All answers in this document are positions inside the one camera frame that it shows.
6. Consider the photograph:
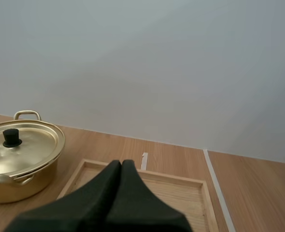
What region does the gold pot with two handles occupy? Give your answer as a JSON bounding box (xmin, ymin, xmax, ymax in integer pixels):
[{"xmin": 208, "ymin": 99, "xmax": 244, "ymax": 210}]
[{"xmin": 0, "ymin": 110, "xmax": 61, "ymax": 204}]

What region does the white backdrop sheet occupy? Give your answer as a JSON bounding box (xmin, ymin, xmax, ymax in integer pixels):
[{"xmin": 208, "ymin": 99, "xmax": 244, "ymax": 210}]
[{"xmin": 0, "ymin": 0, "xmax": 285, "ymax": 166}]

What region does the shallow wooden tray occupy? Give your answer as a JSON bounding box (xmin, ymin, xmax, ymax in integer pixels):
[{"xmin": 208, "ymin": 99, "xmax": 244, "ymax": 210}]
[{"xmin": 57, "ymin": 158, "xmax": 218, "ymax": 232}]

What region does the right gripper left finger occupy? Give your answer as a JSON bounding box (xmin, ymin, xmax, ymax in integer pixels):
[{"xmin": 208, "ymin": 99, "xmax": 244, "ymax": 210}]
[{"xmin": 2, "ymin": 159, "xmax": 122, "ymax": 232}]

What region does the gold lid with black knob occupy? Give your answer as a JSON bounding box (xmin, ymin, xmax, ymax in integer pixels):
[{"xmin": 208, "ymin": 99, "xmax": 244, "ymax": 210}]
[{"xmin": 0, "ymin": 120, "xmax": 66, "ymax": 181}]

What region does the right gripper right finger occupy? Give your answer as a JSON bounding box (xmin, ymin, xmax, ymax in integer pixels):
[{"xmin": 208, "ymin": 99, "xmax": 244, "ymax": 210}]
[{"xmin": 106, "ymin": 159, "xmax": 194, "ymax": 232}]

